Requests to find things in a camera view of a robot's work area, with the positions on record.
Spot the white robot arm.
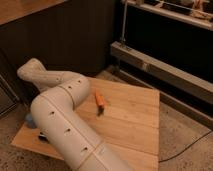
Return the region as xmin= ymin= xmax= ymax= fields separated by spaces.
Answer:
xmin=17 ymin=58 xmax=133 ymax=171

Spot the orange toy carrot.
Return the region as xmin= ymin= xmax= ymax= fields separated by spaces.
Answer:
xmin=95 ymin=91 xmax=105 ymax=115

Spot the metal shelf rack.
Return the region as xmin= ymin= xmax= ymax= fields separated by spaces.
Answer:
xmin=110 ymin=0 xmax=213 ymax=129

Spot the black white striped block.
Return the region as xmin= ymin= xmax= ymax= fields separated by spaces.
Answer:
xmin=38 ymin=132 xmax=48 ymax=142

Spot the light blue cup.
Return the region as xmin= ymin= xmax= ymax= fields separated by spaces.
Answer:
xmin=25 ymin=113 xmax=37 ymax=129

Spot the black floor cable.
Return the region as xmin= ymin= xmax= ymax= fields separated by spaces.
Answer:
xmin=157 ymin=129 xmax=213 ymax=164

